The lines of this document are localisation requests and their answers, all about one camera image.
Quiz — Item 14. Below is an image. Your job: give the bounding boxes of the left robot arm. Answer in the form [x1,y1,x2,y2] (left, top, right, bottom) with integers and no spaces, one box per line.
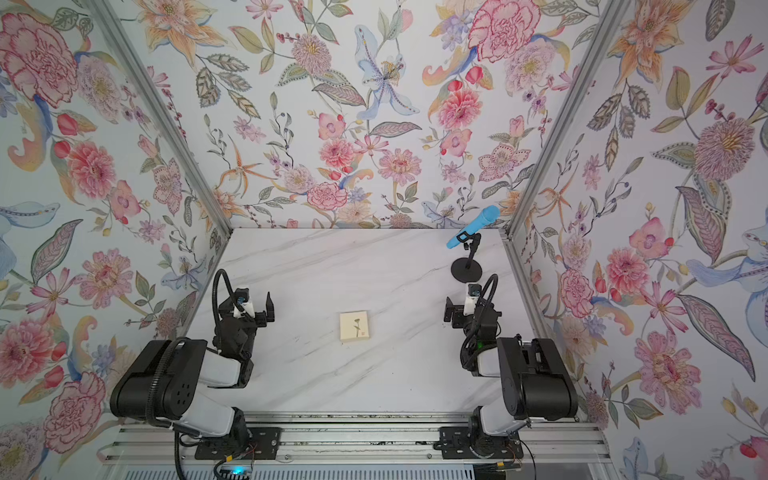
[110,289,275,453]

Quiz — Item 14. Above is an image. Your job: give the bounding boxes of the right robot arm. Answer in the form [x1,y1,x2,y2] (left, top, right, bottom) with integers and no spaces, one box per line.
[438,299,578,459]

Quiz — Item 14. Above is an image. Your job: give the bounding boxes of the blue microphone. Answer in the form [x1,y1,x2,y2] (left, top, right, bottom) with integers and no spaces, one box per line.
[446,205,501,249]

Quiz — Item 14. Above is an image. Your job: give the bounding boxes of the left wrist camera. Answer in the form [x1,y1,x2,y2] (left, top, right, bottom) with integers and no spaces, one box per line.
[233,288,255,319]

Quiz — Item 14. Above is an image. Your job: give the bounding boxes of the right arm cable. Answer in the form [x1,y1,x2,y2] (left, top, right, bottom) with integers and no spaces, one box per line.
[476,273,500,313]

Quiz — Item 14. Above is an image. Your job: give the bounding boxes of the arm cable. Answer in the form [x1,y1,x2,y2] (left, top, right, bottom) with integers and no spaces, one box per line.
[211,268,238,325]
[476,273,500,313]

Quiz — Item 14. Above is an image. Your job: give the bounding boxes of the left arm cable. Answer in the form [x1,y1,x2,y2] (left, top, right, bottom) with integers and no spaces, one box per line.
[211,268,238,325]

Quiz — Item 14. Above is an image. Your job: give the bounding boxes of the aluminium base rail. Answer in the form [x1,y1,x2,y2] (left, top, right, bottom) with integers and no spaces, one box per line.
[98,411,613,466]

